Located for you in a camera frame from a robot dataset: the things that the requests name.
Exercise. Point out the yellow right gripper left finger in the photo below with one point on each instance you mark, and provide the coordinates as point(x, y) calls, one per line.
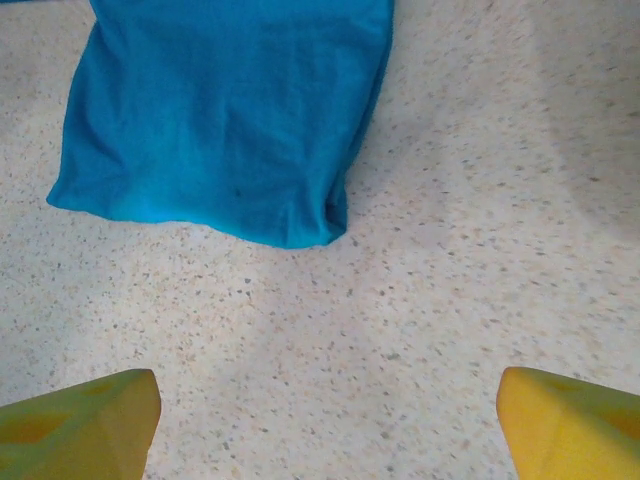
point(75, 435)

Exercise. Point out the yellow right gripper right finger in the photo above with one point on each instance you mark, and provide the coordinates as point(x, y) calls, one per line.
point(575, 435)

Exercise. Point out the blue t-shirt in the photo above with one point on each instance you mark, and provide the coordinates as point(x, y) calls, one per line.
point(225, 125)

